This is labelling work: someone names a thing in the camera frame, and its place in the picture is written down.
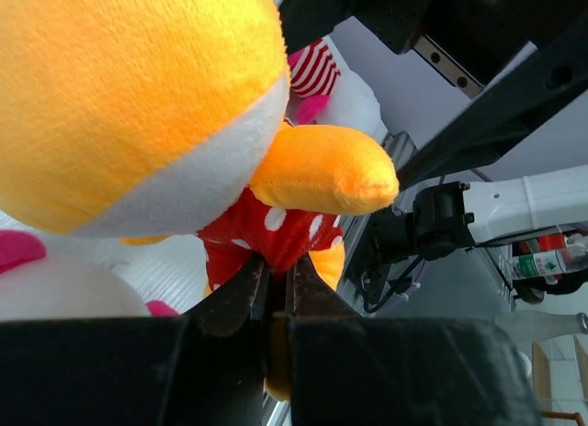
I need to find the white doll right face down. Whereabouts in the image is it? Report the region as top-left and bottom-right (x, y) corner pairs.
(287, 37), (387, 140)

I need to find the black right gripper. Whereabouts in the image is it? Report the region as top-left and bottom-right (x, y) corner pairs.
(278, 0), (587, 190)

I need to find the orange bear toy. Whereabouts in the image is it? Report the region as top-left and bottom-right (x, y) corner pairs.
(0, 0), (401, 402)

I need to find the white doll centre face down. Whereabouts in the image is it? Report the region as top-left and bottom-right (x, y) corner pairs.
(1, 213), (179, 322)

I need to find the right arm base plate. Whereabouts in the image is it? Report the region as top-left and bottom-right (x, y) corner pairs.
(345, 211), (424, 315)

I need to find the green label plastic bottle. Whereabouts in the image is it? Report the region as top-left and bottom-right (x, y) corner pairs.
(508, 245), (587, 280)

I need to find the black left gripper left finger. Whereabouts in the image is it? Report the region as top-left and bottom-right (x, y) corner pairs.
(1, 256), (269, 425)

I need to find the white doll face down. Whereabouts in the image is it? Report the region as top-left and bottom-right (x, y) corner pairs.
(287, 37), (387, 140)
(1, 213), (179, 322)

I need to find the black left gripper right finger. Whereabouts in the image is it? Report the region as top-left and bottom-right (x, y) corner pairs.
(270, 258), (541, 425)

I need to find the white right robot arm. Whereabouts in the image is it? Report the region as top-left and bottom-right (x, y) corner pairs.
(276, 0), (587, 268)

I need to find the clear glass bottle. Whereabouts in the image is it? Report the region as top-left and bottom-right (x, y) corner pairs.
(494, 310), (587, 343)

